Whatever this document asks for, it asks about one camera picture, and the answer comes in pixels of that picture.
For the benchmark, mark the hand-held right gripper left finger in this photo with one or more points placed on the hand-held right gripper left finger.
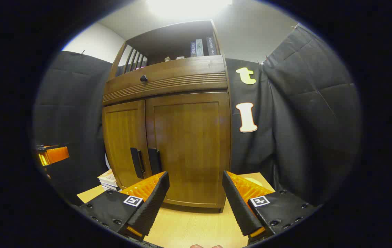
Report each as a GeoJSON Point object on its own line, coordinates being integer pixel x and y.
{"type": "Point", "coordinates": [154, 199]}

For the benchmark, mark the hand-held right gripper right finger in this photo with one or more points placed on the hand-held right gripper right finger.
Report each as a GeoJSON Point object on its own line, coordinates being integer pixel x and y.
{"type": "Point", "coordinates": [237, 203]}

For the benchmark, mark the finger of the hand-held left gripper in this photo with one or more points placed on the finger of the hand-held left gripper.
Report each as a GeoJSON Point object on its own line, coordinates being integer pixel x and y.
{"type": "Point", "coordinates": [56, 155]}

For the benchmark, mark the wooden cabinet door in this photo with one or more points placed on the wooden cabinet door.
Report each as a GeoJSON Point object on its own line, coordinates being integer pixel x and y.
{"type": "Point", "coordinates": [189, 144]}
{"type": "Point", "coordinates": [122, 141]}

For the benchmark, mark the wooden double-door shoe cabinet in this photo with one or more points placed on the wooden double-door shoe cabinet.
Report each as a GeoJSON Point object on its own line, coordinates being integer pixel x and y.
{"type": "Point", "coordinates": [172, 38]}

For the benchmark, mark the yellow round sponge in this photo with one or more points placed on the yellow round sponge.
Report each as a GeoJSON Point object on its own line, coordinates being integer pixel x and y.
{"type": "Point", "coordinates": [254, 181]}

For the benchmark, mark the white book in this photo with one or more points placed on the white book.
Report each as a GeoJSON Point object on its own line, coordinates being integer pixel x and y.
{"type": "Point", "coordinates": [110, 186]}
{"type": "Point", "coordinates": [112, 189]}

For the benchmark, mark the beige cover book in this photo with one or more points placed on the beige cover book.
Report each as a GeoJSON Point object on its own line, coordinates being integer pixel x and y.
{"type": "Point", "coordinates": [107, 177]}

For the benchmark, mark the wooden drawer with black knob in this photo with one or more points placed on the wooden drawer with black knob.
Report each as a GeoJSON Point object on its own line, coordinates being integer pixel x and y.
{"type": "Point", "coordinates": [175, 74]}

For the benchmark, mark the dark blue book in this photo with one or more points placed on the dark blue book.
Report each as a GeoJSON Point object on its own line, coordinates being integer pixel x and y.
{"type": "Point", "coordinates": [193, 49]}

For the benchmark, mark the pale spine book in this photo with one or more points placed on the pale spine book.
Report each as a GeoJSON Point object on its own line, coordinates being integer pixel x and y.
{"type": "Point", "coordinates": [199, 47]}

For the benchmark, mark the black spine book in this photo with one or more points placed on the black spine book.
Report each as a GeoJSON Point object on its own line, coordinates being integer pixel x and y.
{"type": "Point", "coordinates": [211, 46]}

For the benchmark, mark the ceiling light panel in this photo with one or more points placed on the ceiling light panel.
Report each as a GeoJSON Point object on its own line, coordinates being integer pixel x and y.
{"type": "Point", "coordinates": [189, 7]}

